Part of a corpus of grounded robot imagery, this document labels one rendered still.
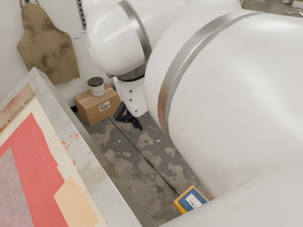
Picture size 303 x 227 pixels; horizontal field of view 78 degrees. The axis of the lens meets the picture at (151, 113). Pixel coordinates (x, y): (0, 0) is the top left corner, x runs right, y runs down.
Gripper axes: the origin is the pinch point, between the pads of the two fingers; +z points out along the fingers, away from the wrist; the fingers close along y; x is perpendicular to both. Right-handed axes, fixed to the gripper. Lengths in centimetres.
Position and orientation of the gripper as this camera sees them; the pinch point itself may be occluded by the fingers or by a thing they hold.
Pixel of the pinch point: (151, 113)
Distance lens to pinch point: 47.6
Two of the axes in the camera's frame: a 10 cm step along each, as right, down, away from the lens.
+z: 2.3, 5.9, 7.8
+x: -6.2, -5.3, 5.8
